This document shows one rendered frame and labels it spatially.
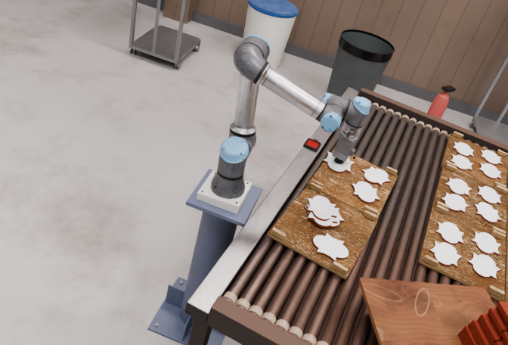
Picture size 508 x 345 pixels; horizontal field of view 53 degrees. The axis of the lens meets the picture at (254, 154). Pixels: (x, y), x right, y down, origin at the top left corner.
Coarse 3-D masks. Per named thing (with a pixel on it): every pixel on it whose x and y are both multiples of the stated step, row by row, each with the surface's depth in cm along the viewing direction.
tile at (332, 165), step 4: (328, 152) 222; (328, 156) 219; (332, 156) 220; (324, 160) 216; (328, 160) 217; (332, 160) 217; (348, 160) 220; (328, 164) 214; (332, 164) 215; (336, 164) 216; (340, 164) 216; (344, 164) 217; (348, 164) 218; (352, 164) 219; (332, 168) 213; (336, 168) 214; (340, 168) 214; (344, 168) 215; (348, 168) 215; (336, 172) 213; (340, 172) 213; (348, 172) 215
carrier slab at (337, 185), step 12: (324, 168) 246; (360, 168) 253; (324, 180) 238; (336, 180) 240; (348, 180) 242; (360, 180) 244; (324, 192) 230; (336, 192) 232; (348, 192) 234; (384, 192) 241; (348, 204) 227; (360, 204) 229; (372, 204) 231
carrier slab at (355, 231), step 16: (304, 192) 227; (288, 208) 215; (304, 208) 218; (352, 208) 225; (288, 224) 207; (304, 224) 209; (352, 224) 216; (368, 224) 219; (288, 240) 200; (304, 240) 202; (352, 240) 208; (320, 256) 196; (352, 256) 200; (336, 272) 192
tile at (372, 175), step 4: (372, 168) 253; (364, 172) 250; (368, 172) 249; (372, 172) 250; (376, 172) 251; (380, 172) 252; (384, 172) 253; (364, 176) 246; (368, 176) 247; (372, 176) 247; (376, 176) 248; (380, 176) 249; (384, 176) 250; (388, 176) 251; (368, 180) 244; (372, 180) 245; (376, 180) 246; (380, 180) 246; (384, 180) 247; (388, 180) 248; (380, 184) 244
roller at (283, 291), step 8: (384, 112) 316; (376, 120) 302; (368, 128) 294; (368, 136) 284; (360, 144) 277; (360, 152) 269; (296, 256) 198; (304, 256) 197; (296, 264) 192; (304, 264) 195; (288, 272) 189; (296, 272) 189; (288, 280) 185; (280, 288) 182; (288, 288) 182; (280, 296) 178; (272, 304) 175; (280, 304) 176; (272, 312) 172; (272, 320) 169
